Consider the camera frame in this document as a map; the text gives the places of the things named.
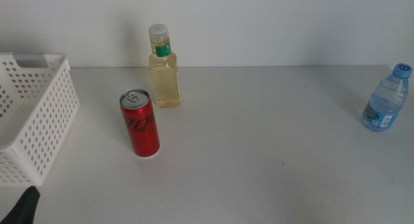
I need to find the red cola can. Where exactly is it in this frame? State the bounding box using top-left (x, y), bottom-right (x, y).
top-left (119, 88), bottom-right (160, 158)

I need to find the yellow liquid bottle green label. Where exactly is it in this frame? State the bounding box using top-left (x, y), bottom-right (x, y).
top-left (147, 23), bottom-right (182, 109)

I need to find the clear water bottle blue cap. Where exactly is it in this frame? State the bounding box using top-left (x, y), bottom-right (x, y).
top-left (361, 63), bottom-right (413, 133)

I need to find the white perforated plastic basket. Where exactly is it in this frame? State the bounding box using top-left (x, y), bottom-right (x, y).
top-left (0, 51), bottom-right (80, 188)

